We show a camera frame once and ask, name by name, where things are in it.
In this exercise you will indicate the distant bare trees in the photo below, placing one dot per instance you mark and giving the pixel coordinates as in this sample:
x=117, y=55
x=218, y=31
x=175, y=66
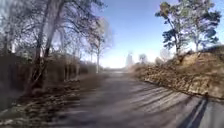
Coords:
x=143, y=59

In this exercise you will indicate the grey asphalt road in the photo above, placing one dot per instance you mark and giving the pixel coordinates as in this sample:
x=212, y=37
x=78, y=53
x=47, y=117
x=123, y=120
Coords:
x=123, y=103

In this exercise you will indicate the row of bare trees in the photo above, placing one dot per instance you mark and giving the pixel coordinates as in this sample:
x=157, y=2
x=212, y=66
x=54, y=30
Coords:
x=45, y=43

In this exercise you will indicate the dry grass embankment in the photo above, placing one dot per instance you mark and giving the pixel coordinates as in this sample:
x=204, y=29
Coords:
x=186, y=75

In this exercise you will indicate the leaf-strewn dirt verge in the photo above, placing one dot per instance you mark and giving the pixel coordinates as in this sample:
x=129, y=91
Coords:
x=40, y=103

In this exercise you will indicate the group of pine trees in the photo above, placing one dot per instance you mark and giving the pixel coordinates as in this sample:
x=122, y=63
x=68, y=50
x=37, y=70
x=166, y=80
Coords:
x=186, y=25

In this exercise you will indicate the dark hedge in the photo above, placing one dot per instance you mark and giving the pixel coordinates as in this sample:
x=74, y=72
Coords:
x=20, y=71

